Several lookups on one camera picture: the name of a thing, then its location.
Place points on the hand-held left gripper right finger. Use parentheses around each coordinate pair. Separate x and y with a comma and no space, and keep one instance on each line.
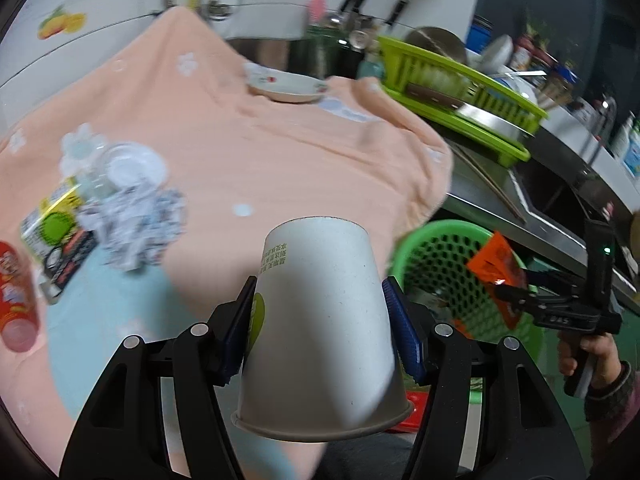
(404,332)

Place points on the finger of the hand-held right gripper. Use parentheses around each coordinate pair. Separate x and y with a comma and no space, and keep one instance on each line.
(517,297)
(547,278)

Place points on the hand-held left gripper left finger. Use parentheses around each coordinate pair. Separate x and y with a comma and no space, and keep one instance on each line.
(235,345)

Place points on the orange snack packet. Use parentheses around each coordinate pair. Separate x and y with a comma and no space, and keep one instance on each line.
(495,275)

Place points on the white paper cup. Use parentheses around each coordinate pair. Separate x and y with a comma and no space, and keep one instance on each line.
(325,320)

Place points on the green plastic basket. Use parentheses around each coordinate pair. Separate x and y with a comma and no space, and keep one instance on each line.
(440,255)

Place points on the printed paper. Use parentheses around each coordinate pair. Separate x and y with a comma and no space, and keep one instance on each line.
(135,230)

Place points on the clear plastic bottle yellow label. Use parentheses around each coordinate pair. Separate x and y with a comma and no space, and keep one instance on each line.
(55,230)

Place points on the red snack can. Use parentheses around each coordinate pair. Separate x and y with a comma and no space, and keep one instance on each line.
(15,300)

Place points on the person's right forearm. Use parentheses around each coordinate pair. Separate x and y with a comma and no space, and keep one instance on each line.
(617,420)

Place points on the person's right hand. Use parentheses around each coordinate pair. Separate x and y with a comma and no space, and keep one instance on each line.
(607,355)

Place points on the red plastic stool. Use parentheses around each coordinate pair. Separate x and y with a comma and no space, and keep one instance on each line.
(414,412)

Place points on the steel sink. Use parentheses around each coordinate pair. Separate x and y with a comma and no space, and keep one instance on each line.
(550,185)

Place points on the wooden chopstick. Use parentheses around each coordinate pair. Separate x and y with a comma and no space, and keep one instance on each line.
(482,175)
(492,180)

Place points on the blue white detergent bottle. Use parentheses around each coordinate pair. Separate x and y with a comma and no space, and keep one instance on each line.
(634,147)

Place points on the white pump soap bottle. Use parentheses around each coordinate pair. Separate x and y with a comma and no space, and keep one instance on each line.
(620,136)

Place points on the steel faucet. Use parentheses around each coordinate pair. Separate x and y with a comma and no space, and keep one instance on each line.
(602,120)

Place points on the peach flower-print blanket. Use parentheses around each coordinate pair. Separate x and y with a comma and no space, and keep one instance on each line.
(280,160)

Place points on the white bowl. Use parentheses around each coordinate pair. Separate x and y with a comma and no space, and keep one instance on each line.
(496,51)

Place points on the green plastic dish rack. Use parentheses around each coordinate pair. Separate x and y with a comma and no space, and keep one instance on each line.
(440,67)

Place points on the blue plastic container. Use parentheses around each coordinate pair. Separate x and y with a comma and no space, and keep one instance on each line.
(477,35)

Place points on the steel bowl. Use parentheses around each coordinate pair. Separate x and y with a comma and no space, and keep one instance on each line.
(440,40)

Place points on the white plate with red print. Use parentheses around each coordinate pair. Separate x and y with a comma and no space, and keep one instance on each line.
(285,85)

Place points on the dark green utensil holder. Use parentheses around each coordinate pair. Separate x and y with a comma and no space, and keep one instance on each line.
(320,55)

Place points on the pink utensil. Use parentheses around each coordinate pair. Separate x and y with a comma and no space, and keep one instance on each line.
(315,10)

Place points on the orange fruit wall sticker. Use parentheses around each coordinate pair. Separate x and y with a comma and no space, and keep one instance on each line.
(60,22)

